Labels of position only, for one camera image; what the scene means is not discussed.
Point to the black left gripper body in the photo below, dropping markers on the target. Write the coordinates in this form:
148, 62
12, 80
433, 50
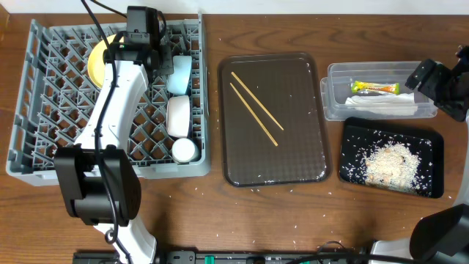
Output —
165, 61

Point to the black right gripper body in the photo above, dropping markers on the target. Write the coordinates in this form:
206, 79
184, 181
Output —
442, 86

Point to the light blue bowl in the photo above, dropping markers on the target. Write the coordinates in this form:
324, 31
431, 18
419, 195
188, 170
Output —
178, 80

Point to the yellow round plate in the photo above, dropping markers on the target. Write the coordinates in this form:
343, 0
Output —
96, 65

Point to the white round bowl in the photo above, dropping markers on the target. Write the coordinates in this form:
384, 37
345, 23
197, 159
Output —
178, 116

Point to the wooden chopstick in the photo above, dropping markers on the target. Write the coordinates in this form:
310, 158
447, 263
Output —
250, 110
261, 105

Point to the white plastic cup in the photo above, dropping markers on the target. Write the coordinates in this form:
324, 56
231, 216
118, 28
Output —
185, 151

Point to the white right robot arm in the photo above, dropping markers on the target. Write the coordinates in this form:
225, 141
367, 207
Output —
441, 237

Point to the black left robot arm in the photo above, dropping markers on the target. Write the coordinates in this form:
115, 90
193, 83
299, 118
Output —
98, 183

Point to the clear plastic waste bin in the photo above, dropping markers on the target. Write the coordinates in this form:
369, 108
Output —
336, 88

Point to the pile of rice waste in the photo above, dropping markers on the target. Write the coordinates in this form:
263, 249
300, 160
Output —
392, 167

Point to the black waste tray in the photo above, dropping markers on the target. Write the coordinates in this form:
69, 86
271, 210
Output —
361, 137

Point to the white crumpled napkin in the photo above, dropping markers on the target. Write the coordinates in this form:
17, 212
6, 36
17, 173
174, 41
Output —
399, 105

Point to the yellow orange snack wrapper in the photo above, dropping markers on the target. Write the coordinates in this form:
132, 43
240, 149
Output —
360, 87

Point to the grey plastic dish rack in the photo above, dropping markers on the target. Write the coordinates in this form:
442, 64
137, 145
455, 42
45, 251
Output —
56, 98

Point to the brown serving tray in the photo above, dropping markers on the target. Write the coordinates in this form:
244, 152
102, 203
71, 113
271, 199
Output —
288, 86

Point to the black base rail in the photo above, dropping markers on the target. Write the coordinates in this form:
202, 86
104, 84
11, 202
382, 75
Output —
188, 257

